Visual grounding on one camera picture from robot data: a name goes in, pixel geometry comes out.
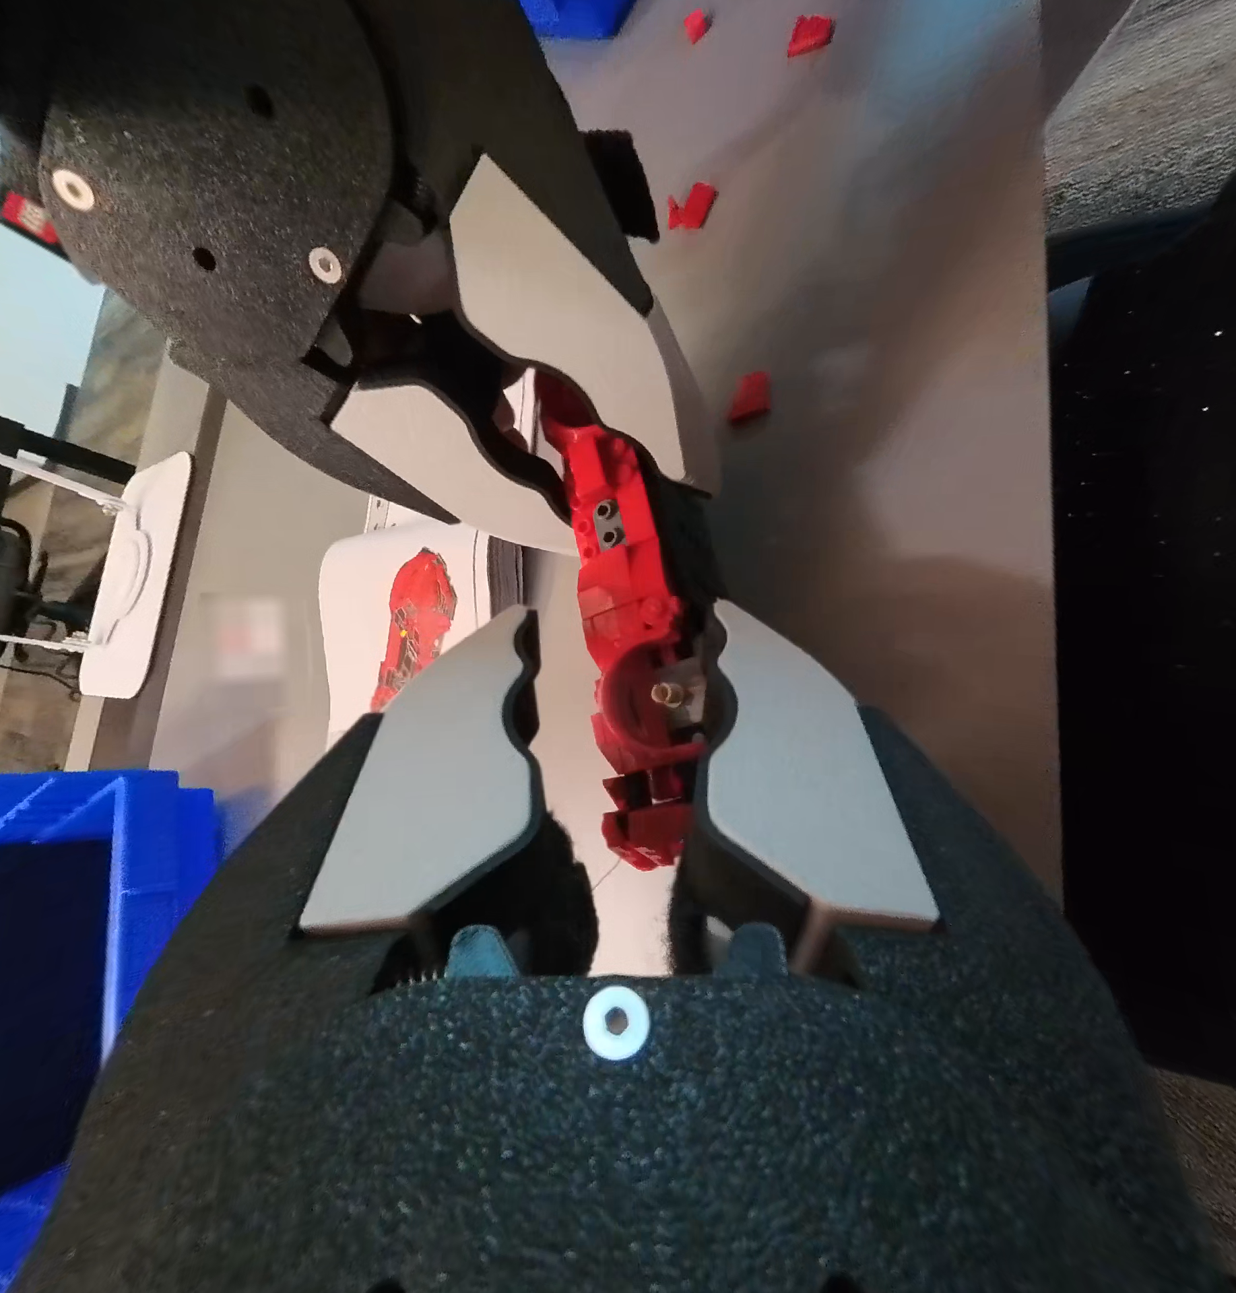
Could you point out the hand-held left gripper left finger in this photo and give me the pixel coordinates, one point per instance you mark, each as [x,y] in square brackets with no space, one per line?
[426,798]

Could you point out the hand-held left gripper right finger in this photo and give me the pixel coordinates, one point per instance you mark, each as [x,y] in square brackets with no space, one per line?
[810,798]

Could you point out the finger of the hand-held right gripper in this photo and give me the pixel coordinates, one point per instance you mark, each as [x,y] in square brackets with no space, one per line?
[558,283]
[426,444]

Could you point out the red lego car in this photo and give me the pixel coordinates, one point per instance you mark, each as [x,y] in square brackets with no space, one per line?
[618,485]

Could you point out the red lego wedge tile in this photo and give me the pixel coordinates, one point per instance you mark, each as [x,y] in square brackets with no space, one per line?
[751,395]

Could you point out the lego instruction booklet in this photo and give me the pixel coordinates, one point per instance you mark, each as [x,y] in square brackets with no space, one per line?
[355,606]

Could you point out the small red lego slope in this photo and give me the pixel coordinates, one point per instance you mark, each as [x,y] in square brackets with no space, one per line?
[696,26]

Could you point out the red lego wedge plate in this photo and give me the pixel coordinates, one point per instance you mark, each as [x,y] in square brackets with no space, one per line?
[810,34]

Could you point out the blue plastic bin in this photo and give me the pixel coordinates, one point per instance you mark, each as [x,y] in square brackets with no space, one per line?
[578,14]
[32,808]

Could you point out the white rounded pad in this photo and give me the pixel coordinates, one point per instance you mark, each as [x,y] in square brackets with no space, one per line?
[143,626]

